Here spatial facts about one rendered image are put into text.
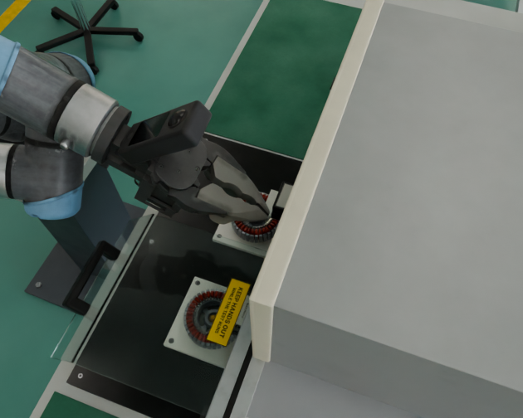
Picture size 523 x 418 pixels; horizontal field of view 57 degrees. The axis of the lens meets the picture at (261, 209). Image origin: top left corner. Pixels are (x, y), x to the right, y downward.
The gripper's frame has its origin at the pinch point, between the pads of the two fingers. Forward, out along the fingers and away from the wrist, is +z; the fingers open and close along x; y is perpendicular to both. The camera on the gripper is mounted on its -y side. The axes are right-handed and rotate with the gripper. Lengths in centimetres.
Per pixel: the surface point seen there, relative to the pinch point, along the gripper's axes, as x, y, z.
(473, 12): -114, 30, 45
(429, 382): 14.5, -13.0, 17.5
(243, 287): 4.9, 13.8, 5.4
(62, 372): 22, 56, -10
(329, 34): -89, 46, 10
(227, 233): -15.4, 44.8, 5.9
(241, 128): -47, 51, 0
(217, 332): 12.2, 14.3, 4.4
